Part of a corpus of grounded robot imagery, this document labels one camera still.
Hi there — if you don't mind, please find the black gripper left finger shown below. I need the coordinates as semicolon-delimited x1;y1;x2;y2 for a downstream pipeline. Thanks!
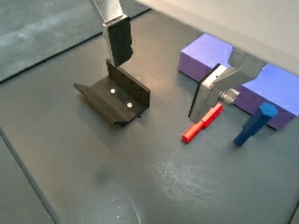
90;0;134;67

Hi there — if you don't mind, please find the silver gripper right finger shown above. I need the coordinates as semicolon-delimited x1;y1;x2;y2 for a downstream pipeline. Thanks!
189;47;267;123

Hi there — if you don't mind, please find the blue hexagonal peg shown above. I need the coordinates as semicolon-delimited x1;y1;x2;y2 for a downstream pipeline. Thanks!
234;102;278;146

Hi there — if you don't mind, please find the purple block board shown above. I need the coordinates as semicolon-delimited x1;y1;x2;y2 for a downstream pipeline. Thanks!
178;33;299;131

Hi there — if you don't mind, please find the red peg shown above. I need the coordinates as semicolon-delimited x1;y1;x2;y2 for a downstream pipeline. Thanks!
182;103;223;143

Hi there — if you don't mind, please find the black metal bracket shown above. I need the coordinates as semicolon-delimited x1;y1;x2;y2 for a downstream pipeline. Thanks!
74;60;151;126

